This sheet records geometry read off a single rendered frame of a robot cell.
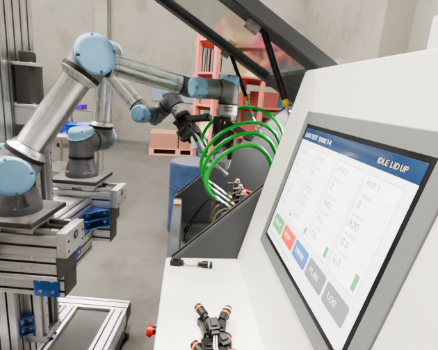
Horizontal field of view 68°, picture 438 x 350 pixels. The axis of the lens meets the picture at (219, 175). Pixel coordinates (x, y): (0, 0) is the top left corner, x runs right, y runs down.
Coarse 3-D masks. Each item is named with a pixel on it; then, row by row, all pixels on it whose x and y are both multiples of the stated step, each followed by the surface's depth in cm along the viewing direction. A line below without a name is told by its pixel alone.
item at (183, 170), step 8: (176, 160) 336; (184, 160) 339; (192, 160) 342; (176, 168) 323; (184, 168) 318; (192, 168) 317; (176, 176) 325; (184, 176) 320; (192, 176) 319; (176, 184) 326; (184, 184) 322; (176, 192) 328; (168, 200) 346; (168, 208) 343; (168, 216) 346; (168, 224) 347
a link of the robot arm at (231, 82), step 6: (222, 78) 120; (228, 78) 119; (234, 78) 120; (228, 84) 120; (234, 84) 120; (228, 90) 120; (234, 90) 121; (222, 96) 120; (228, 96) 121; (234, 96) 122; (222, 102) 122; (228, 102) 121; (234, 102) 122
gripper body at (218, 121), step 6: (216, 120) 126; (222, 120) 125; (228, 120) 125; (216, 126) 127; (222, 126) 126; (216, 132) 127; (228, 132) 128; (222, 138) 125; (216, 144) 125; (228, 144) 126
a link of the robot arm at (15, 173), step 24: (72, 48) 94; (96, 48) 93; (72, 72) 93; (96, 72) 94; (48, 96) 94; (72, 96) 95; (48, 120) 93; (24, 144) 92; (48, 144) 96; (0, 168) 88; (24, 168) 91; (0, 192) 91
